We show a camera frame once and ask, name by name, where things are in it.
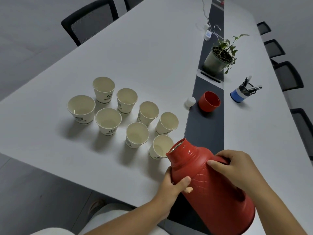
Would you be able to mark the potted green plant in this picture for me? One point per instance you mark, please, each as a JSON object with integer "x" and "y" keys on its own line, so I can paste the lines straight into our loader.
{"x": 220, "y": 57}

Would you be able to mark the red thermos flask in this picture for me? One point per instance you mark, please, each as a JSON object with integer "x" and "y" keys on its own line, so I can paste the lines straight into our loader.
{"x": 215, "y": 195}

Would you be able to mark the white charger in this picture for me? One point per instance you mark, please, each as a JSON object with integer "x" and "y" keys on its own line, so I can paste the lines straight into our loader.
{"x": 208, "y": 34}

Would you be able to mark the person's right hand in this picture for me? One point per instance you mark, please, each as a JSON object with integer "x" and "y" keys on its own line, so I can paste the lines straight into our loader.
{"x": 240, "y": 170}

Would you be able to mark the group of white paper cups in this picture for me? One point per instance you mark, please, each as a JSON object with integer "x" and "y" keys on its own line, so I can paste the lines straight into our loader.
{"x": 122, "y": 115}

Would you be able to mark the person's white trousers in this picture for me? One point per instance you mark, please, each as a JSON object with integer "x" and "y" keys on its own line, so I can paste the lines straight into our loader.
{"x": 105, "y": 220}

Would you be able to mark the black mesh office chair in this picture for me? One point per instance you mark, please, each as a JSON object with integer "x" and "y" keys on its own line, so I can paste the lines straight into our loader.
{"x": 133, "y": 2}
{"x": 303, "y": 132}
{"x": 274, "y": 50}
{"x": 288, "y": 75}
{"x": 90, "y": 19}
{"x": 264, "y": 28}

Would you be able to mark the person's left forearm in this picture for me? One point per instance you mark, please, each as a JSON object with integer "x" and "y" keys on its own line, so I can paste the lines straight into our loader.
{"x": 137, "y": 215}

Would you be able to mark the person's left hand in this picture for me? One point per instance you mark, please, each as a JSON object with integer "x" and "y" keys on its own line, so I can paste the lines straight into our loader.
{"x": 168, "y": 190}

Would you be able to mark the red thermos cap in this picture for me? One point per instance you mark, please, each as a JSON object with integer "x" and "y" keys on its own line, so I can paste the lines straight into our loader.
{"x": 209, "y": 101}

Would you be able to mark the person's right thumb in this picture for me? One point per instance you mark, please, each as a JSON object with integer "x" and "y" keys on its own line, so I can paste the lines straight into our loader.
{"x": 216, "y": 166}

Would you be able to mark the person's brown shoe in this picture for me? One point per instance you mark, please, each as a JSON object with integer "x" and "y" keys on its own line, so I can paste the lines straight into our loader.
{"x": 96, "y": 206}

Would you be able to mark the person's left thumb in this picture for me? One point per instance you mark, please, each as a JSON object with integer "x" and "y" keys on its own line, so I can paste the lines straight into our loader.
{"x": 183, "y": 184}

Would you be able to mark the person's right forearm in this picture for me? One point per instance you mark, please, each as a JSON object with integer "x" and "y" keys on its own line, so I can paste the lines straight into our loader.
{"x": 273, "y": 212}

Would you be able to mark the white thermos stopper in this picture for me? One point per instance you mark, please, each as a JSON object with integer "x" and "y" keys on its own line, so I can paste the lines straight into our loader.
{"x": 190, "y": 102}

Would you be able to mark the white plug adapter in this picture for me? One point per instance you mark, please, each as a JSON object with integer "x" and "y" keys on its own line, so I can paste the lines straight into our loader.
{"x": 203, "y": 27}

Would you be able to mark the blue and white pen holder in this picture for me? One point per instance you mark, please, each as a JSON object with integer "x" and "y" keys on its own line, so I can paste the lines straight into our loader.
{"x": 239, "y": 95}

